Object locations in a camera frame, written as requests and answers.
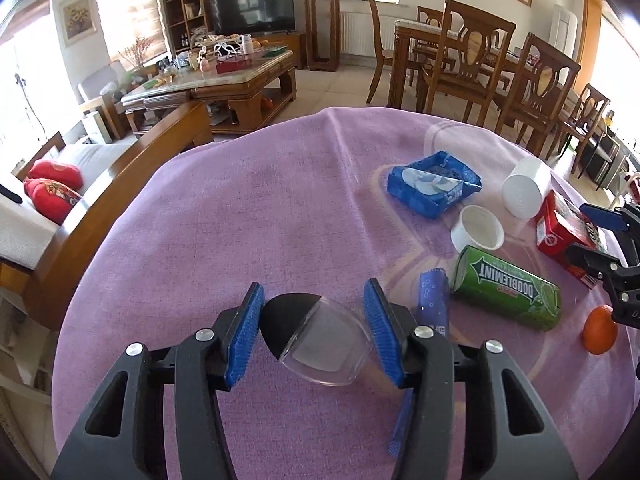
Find grey wooden armchair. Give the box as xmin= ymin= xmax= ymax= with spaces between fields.
xmin=77 ymin=60 xmax=136 ymax=141

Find purple tablecloth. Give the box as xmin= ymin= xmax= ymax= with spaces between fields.
xmin=52 ymin=105 xmax=640 ymax=480

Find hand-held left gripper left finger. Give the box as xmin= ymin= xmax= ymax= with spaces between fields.
xmin=50 ymin=282 xmax=265 ymax=480

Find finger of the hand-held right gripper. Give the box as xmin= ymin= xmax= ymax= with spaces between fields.
xmin=580 ymin=201 xmax=640 ymax=241
xmin=566 ymin=241 xmax=623 ymax=286

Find pink blossom branches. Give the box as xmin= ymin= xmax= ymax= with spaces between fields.
xmin=120 ymin=37 xmax=151 ymax=68

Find window roller blind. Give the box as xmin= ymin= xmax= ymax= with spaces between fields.
xmin=0 ymin=0 xmax=53 ymax=46
xmin=95 ymin=0 xmax=168 ymax=58

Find black and clear plastic container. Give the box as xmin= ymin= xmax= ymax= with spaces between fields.
xmin=261 ymin=292 xmax=373 ymax=401

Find red tray box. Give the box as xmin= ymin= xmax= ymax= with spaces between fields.
xmin=216 ymin=57 xmax=253 ymax=74

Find red cushion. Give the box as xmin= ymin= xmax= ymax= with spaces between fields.
xmin=27 ymin=160 xmax=83 ymax=187
xmin=23 ymin=177 xmax=83 ymax=225

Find wooden coffee table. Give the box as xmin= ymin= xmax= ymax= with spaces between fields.
xmin=121 ymin=49 xmax=298 ymax=136

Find white wall radiator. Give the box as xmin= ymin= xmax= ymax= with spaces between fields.
xmin=340 ymin=10 xmax=396 ymax=58

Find wooden dining table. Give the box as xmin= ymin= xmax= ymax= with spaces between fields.
xmin=387 ymin=19 xmax=531 ymax=111

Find flat screen television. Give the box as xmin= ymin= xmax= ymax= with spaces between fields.
xmin=206 ymin=0 xmax=295 ymax=37

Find white standing air conditioner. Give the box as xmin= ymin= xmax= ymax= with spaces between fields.
xmin=548 ymin=4 xmax=579 ymax=61

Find wooden dining chair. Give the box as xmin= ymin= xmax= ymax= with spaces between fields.
xmin=416 ymin=6 xmax=446 ymax=28
xmin=495 ymin=32 xmax=582 ymax=158
xmin=365 ymin=0 xmax=396 ymax=106
xmin=417 ymin=0 xmax=517 ymax=128
xmin=545 ymin=83 xmax=612 ymax=178

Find green gum canister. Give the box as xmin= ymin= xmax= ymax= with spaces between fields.
xmin=450 ymin=245 xmax=562 ymax=332

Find white plastic jar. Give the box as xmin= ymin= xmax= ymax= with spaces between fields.
xmin=501 ymin=156 xmax=552 ymax=219

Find white plastic lid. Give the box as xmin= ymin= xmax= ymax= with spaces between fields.
xmin=450 ymin=205 xmax=505 ymax=253

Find orange tangerine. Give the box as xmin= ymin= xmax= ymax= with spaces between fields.
xmin=581 ymin=305 xmax=619 ymax=356

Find wooden television stand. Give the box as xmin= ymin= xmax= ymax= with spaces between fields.
xmin=260 ymin=31 xmax=306 ymax=70

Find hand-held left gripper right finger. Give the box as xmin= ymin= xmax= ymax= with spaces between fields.
xmin=363 ymin=279 xmax=578 ymax=480

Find dark blue patterned tube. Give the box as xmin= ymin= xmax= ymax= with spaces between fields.
xmin=415 ymin=269 xmax=450 ymax=338

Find small framed flower picture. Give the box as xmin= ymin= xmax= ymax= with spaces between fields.
xmin=59 ymin=0 xmax=97 ymax=48

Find wooden sofa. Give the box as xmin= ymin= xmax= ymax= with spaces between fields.
xmin=0 ymin=101 xmax=216 ymax=333

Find red cardboard box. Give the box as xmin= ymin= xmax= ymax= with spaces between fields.
xmin=535 ymin=190 xmax=608 ymax=288

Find blue wet wipes packet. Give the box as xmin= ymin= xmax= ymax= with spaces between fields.
xmin=386 ymin=151 xmax=483 ymax=219

